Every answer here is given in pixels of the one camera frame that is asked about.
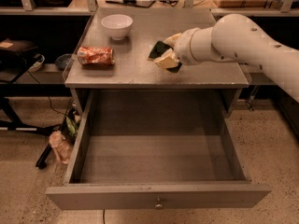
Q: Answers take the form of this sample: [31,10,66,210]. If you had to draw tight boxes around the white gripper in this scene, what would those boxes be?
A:
[153,28,199,69]

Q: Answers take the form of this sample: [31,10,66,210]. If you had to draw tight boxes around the green yellow sponge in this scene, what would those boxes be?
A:
[149,41,182,73]

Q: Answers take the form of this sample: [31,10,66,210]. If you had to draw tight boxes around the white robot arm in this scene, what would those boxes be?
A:
[149,14,299,102]

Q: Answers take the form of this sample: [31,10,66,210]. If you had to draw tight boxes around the grey cabinet counter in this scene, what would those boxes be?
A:
[65,7,249,109]

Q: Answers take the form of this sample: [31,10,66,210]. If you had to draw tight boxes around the grey open drawer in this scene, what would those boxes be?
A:
[47,90,270,210]

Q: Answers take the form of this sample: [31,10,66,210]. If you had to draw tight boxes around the metal drawer knob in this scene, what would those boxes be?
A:
[154,197,164,210]

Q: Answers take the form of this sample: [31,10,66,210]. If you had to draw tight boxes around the dark bowl on shelf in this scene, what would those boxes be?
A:
[55,53,72,70]

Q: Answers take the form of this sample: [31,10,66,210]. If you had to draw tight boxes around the white bowl on shelf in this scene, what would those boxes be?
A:
[28,55,45,72]

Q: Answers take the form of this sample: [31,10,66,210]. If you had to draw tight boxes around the clear plastic bottle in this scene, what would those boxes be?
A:
[49,131,72,164]

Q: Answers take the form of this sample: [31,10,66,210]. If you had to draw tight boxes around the black stand with legs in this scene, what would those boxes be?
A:
[0,54,74,170]

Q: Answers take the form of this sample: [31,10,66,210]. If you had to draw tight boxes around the black bag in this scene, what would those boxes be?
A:
[0,39,39,68]

